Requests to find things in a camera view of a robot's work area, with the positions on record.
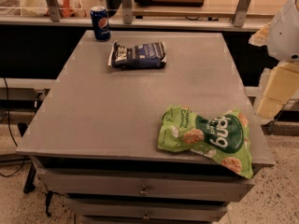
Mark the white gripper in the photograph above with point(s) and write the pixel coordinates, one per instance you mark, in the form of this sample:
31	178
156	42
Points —
285	36

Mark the blue chip bag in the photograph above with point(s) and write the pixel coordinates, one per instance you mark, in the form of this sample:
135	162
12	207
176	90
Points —
144	56

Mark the green rice chip bag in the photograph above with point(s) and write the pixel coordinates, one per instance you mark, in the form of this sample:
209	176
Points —
224	139

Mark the orange white snack bag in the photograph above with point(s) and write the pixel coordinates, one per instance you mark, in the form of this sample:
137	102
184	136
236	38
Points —
71	8

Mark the blue Pepsi can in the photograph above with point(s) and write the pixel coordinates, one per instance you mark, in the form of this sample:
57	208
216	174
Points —
100	23

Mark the brass top drawer knob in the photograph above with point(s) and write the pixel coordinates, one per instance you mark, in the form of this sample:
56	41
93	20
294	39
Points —
143	191

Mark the brass drawer knob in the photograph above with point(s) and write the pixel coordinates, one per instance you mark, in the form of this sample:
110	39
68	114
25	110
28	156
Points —
146	216
143	191

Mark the grey drawer cabinet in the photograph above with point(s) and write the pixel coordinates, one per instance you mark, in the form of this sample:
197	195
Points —
99	118

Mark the brass middle drawer knob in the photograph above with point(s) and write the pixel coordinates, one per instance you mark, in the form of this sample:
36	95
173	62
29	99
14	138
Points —
146	216

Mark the middle grey drawer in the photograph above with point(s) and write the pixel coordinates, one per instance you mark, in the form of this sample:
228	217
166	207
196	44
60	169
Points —
162	211

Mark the grey drawer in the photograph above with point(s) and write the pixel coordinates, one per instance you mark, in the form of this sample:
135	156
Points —
219	189
162	211

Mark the top grey drawer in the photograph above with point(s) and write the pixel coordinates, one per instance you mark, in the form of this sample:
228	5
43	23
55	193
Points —
219	189

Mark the right metal railing post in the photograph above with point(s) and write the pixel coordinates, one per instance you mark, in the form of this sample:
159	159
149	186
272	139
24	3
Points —
241	11

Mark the metal railing post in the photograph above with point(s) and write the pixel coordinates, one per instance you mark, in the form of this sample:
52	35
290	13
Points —
54	10
127	11
241	11

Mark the middle metal railing post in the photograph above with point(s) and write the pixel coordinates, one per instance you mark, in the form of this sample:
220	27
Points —
127	11

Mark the left metal railing post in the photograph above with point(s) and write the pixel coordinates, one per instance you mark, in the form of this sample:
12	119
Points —
54	10

